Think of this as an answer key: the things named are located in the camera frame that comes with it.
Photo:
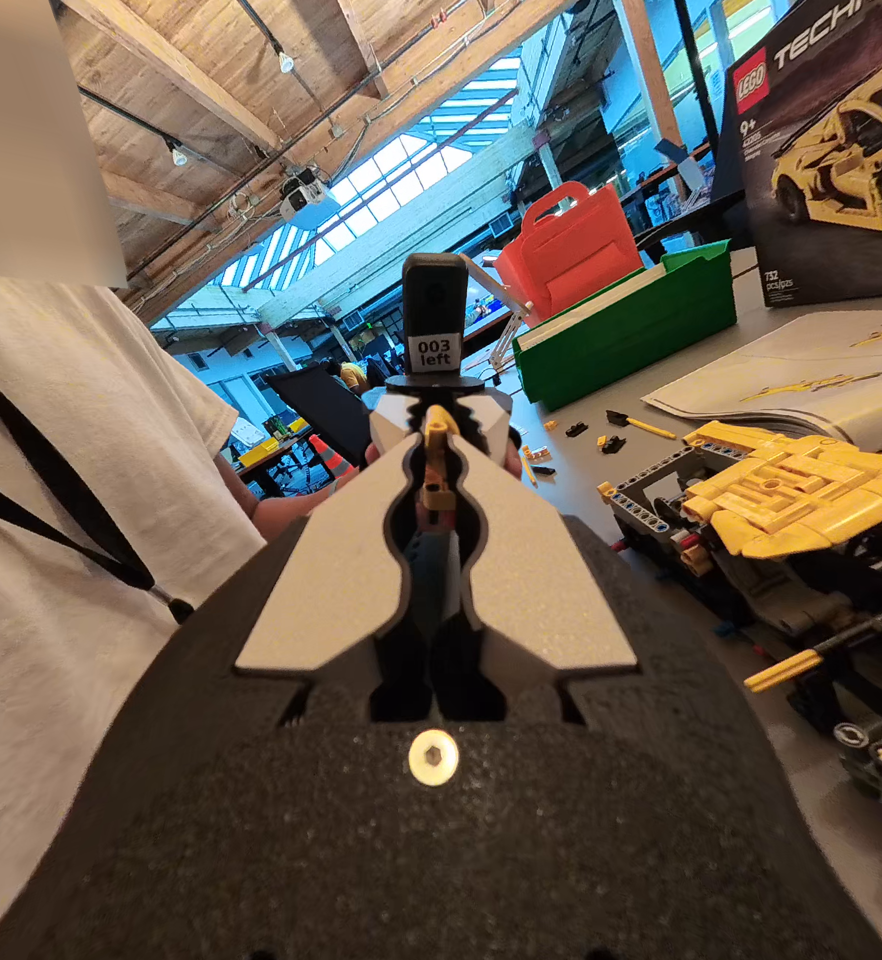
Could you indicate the wooden board document stand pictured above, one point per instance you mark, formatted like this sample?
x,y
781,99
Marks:
x,y
512,315

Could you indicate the person's left forearm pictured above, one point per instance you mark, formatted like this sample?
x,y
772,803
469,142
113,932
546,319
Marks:
x,y
291,514

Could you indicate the white booklet stack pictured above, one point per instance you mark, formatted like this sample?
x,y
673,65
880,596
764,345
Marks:
x,y
591,311

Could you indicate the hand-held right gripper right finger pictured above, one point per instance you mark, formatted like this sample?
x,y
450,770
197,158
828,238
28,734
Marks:
x,y
546,592

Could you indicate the green storage bin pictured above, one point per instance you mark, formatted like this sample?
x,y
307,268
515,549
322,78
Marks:
x,y
636,352

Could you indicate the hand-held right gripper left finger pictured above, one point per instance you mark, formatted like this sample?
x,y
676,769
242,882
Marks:
x,y
321,592

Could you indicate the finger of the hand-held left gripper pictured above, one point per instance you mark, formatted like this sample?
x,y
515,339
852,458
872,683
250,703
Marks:
x,y
490,424
390,424

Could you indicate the white ceiling camera unit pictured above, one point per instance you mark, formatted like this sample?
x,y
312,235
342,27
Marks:
x,y
302,193

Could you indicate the yellow black connector piece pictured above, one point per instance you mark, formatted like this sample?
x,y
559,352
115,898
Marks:
x,y
611,443

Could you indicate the thin yellow axle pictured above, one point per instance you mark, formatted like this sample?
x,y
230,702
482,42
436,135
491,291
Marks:
x,y
529,472

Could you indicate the grey desk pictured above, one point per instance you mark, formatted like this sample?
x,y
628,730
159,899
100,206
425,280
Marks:
x,y
576,487

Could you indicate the yellow bracket piece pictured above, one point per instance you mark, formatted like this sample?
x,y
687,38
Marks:
x,y
537,452

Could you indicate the black desk divider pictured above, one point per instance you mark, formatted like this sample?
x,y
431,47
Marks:
x,y
321,405

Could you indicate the person's white shirt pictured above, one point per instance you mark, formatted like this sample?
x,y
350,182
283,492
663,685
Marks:
x,y
51,600

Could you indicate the ceiling lamp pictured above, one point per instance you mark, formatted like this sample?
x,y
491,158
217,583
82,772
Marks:
x,y
178,156
285,61

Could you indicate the open instruction booklet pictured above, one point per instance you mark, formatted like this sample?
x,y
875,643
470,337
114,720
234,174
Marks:
x,y
823,360

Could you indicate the toy car set box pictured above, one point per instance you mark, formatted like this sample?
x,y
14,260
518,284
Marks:
x,y
823,247

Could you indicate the glass skylight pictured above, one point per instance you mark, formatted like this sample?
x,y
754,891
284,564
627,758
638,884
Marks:
x,y
381,187

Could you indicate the black-tipped yellow tool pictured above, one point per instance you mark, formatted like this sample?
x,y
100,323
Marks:
x,y
640,424

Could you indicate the yellow toy car model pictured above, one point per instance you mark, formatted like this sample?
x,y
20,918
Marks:
x,y
786,495

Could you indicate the small yellow black assembly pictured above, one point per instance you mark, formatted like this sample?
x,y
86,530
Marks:
x,y
437,491

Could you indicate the person's left hand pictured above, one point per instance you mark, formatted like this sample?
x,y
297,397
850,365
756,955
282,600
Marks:
x,y
514,461

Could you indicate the red storage bin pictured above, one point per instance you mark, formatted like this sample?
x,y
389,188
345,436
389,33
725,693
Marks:
x,y
568,255

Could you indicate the orange traffic cone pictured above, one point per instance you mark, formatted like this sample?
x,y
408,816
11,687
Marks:
x,y
328,454

